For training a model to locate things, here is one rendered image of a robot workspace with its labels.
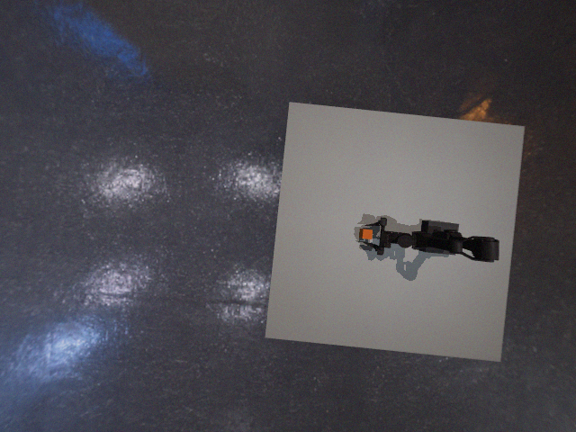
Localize orange cube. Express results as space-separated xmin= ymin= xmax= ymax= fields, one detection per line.
xmin=359 ymin=229 xmax=373 ymax=239

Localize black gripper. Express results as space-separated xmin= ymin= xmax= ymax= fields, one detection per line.
xmin=363 ymin=218 xmax=398 ymax=255

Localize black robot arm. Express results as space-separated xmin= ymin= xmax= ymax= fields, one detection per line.
xmin=380 ymin=229 xmax=500 ymax=262

